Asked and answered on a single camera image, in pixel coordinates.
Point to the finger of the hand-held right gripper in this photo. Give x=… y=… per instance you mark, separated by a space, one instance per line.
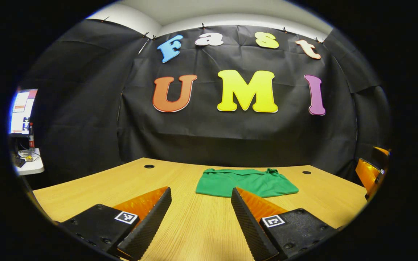
x=381 y=157
x=368 y=175

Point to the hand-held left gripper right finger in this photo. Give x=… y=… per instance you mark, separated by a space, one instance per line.
x=249 y=228

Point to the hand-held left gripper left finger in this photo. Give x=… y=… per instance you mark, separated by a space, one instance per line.
x=151 y=228

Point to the green T-shirt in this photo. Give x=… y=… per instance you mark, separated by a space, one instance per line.
x=230 y=179

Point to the black backdrop cloth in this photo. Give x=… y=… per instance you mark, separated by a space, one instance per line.
x=230 y=137

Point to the white side table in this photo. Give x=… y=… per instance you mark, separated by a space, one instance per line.
x=33 y=167

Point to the small black device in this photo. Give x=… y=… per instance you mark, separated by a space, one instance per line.
x=19 y=162

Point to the small red bottle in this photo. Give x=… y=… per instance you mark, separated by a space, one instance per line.
x=31 y=137

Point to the computer monitor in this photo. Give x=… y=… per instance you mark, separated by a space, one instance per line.
x=22 y=112

